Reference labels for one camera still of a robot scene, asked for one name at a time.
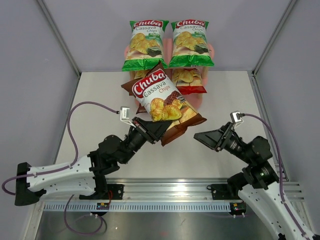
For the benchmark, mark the red Chuba chips bag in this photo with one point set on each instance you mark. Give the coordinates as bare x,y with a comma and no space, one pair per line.
135,75
188,81

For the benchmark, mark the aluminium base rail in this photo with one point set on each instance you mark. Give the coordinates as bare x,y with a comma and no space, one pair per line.
143,189

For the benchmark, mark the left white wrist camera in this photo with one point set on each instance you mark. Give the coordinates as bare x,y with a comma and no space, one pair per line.
124,113

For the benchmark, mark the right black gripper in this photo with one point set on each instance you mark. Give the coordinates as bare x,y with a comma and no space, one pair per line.
216,139

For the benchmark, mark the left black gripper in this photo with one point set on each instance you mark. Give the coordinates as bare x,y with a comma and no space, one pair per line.
152,131

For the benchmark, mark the white slotted cable duct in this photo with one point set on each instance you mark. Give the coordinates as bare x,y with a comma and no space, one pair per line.
137,207

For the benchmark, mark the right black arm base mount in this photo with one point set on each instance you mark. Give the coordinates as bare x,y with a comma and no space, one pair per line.
221,192

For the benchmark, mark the green Chuba chips bag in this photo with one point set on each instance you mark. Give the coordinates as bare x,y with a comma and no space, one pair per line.
146,48
190,45

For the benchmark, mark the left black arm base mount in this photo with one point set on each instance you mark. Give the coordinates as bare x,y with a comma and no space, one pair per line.
114,192

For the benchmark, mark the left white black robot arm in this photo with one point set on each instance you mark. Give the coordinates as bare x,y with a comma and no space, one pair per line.
87,176

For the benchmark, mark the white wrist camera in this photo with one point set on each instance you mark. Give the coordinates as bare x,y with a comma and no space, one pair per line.
236,118
124,113

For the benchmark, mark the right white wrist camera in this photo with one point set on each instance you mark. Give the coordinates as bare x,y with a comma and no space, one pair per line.
236,118

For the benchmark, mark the brown Chuba chips bag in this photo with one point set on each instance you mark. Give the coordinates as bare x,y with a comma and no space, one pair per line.
141,109
164,102

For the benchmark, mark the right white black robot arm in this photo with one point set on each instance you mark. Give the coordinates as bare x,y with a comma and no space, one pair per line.
258,185

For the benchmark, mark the pink three-tier wooden shelf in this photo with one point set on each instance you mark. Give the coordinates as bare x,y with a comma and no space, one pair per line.
195,99

